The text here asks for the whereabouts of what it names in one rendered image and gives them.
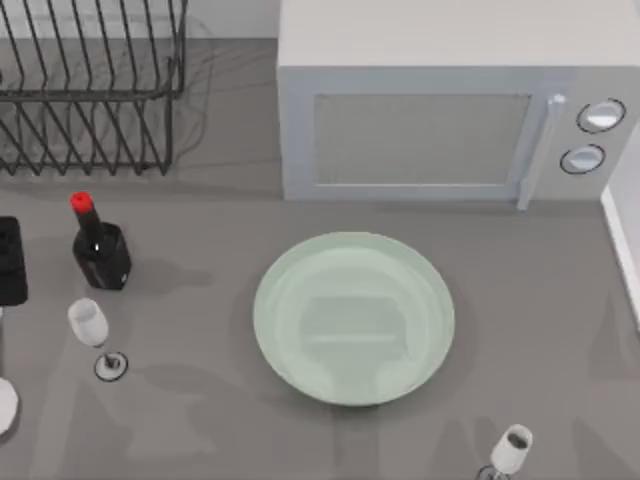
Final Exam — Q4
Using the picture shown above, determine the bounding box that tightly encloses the microwave oven knob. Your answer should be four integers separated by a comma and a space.
559, 143, 608, 176
575, 97, 628, 135

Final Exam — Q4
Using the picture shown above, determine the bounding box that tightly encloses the pale green plate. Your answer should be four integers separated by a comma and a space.
251, 230, 457, 408

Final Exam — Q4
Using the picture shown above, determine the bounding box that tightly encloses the microwave oven door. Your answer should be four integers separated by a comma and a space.
278, 66, 571, 202

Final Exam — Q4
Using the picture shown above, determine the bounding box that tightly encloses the pale microwave door handle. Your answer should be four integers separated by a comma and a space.
516, 93, 567, 212

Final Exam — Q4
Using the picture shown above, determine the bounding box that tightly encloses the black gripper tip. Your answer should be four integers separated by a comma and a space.
0, 215, 30, 307

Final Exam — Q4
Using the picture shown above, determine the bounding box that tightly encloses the black bottle with red cap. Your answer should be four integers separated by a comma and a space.
69, 191, 134, 292

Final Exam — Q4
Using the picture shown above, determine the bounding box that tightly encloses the dark wire dish rack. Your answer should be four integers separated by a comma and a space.
0, 0, 190, 178

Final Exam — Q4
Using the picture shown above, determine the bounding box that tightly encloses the pale microwave oven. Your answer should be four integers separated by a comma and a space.
276, 0, 640, 212

